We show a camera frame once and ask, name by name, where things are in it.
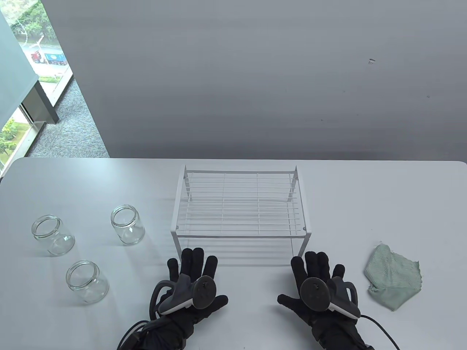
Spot person's left hand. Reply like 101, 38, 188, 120
157, 248, 229, 328

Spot person's right hand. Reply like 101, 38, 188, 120
277, 251, 362, 338

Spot grey white hand controller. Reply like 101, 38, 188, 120
300, 277, 362, 320
151, 276, 217, 321

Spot clear glass jar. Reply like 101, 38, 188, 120
111, 205, 145, 246
31, 215, 76, 257
66, 260, 109, 303

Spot green fish scale cleaning cloth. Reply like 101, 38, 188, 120
364, 241, 424, 311

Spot person's left forearm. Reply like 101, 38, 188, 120
140, 320, 197, 350

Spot person's right forearm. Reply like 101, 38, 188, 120
310, 324, 376, 350

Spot grey metal beam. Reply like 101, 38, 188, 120
21, 78, 59, 125

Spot red and blue truck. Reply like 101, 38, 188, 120
31, 51, 68, 66

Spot pale grey partition panel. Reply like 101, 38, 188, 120
0, 9, 40, 129

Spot window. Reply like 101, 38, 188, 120
0, 0, 74, 175

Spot white wire shelf rack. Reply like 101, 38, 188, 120
171, 165, 312, 266

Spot black cable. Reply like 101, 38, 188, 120
359, 316, 402, 350
119, 320, 155, 350

